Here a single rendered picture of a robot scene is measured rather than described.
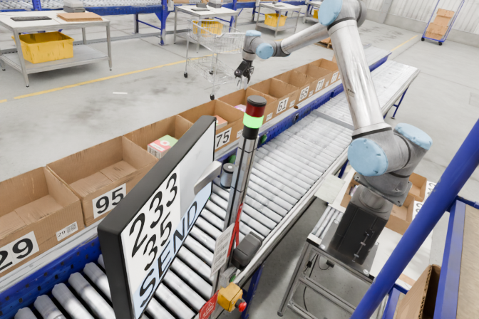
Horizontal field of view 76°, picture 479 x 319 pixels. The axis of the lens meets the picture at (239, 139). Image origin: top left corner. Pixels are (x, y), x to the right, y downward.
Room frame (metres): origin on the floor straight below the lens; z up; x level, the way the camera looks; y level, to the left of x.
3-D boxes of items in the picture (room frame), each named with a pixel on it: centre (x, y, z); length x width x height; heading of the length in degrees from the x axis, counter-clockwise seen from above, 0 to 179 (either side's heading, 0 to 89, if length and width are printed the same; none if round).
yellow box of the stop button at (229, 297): (0.72, -0.10, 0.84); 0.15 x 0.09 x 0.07; 149
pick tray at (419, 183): (1.76, -1.10, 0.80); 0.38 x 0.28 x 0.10; 62
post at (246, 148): (0.72, -0.03, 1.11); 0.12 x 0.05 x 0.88; 149
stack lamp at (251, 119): (0.72, -0.03, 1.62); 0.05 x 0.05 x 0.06
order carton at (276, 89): (2.44, -0.21, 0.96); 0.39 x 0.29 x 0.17; 149
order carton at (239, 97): (2.11, -0.01, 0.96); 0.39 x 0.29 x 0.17; 149
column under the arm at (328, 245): (1.14, -0.67, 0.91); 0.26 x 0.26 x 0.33; 62
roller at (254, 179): (1.55, -0.20, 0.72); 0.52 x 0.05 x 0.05; 59
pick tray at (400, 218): (1.50, -0.91, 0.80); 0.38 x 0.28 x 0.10; 65
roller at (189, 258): (0.93, 0.16, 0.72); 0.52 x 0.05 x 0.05; 59
